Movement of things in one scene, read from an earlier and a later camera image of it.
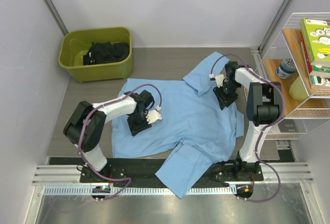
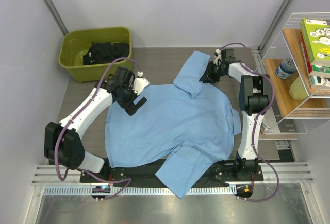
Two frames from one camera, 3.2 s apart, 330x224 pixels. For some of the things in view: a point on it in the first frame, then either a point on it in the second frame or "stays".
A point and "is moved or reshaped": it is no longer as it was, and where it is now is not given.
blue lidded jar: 286,67 stays
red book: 308,58 stays
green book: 316,33 stays
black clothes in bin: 105,52 stays
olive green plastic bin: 96,54 stays
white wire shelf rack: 296,50 stays
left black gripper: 135,128 -> 130,107
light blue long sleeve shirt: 194,133 is moved or reshaped
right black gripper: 224,100 -> 211,79
